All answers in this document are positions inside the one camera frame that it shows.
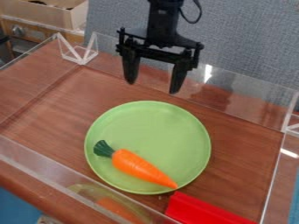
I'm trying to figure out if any clear acrylic enclosure wall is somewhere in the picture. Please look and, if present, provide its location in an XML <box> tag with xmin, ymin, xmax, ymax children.
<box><xmin>0</xmin><ymin>38</ymin><xmax>299</xmax><ymax>224</ymax></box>

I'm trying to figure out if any cardboard box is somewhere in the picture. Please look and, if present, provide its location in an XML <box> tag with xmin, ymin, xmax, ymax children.
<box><xmin>0</xmin><ymin>0</ymin><xmax>88</xmax><ymax>30</ymax></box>

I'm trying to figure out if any orange toy carrot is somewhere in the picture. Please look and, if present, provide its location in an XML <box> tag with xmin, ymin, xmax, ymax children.
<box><xmin>93</xmin><ymin>140</ymin><xmax>177</xmax><ymax>189</ymax></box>

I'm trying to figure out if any clear acrylic corner bracket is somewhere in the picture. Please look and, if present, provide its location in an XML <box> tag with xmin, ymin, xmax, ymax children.
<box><xmin>57</xmin><ymin>33</ymin><xmax>98</xmax><ymax>65</ymax></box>

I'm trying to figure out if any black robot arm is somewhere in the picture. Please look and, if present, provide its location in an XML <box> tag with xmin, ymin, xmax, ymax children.
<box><xmin>116</xmin><ymin>0</ymin><xmax>204</xmax><ymax>94</ymax></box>

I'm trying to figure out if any green plate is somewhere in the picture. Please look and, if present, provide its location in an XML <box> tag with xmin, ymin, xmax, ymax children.
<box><xmin>84</xmin><ymin>101</ymin><xmax>210</xmax><ymax>194</ymax></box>

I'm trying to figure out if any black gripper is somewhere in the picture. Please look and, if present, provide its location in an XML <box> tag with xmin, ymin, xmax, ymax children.
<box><xmin>116</xmin><ymin>27</ymin><xmax>204</xmax><ymax>95</ymax></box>

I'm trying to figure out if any wooden shelf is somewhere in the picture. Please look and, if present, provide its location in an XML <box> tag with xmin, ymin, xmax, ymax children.
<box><xmin>0</xmin><ymin>15</ymin><xmax>84</xmax><ymax>43</ymax></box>

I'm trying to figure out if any black cable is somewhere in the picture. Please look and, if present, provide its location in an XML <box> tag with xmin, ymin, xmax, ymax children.
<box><xmin>177</xmin><ymin>0</ymin><xmax>202</xmax><ymax>25</ymax></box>

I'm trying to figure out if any red plastic block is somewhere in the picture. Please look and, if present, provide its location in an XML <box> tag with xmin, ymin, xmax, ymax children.
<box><xmin>165</xmin><ymin>192</ymin><xmax>256</xmax><ymax>224</ymax></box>

